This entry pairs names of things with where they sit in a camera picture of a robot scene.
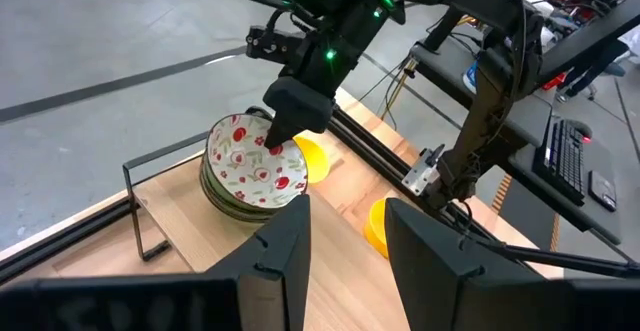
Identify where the person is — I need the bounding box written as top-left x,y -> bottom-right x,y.
553,24 -> 640,103

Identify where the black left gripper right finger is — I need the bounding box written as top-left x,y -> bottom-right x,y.
384,197 -> 547,331

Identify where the black desk beam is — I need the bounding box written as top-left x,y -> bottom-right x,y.
535,0 -> 640,88

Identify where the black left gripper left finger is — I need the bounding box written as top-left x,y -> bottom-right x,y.
207,194 -> 313,331

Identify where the black keyboard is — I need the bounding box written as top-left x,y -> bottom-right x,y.
531,117 -> 587,208

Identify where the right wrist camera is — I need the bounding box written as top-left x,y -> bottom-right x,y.
245,24 -> 307,67

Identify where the dark grey side desk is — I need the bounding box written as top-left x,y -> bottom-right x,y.
408,39 -> 625,247

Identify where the black computer mouse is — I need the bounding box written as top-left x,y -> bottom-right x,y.
566,119 -> 594,145

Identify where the black smartphone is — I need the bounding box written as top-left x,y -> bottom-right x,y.
586,169 -> 619,214

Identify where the yellow mini bowl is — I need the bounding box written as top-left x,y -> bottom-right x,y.
293,135 -> 332,186
363,198 -> 402,261

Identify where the floral mini bowl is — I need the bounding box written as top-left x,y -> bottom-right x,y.
204,113 -> 310,210
199,155 -> 282,218
202,180 -> 277,224

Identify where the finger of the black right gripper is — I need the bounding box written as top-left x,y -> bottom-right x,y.
262,75 -> 336,151
245,105 -> 275,121

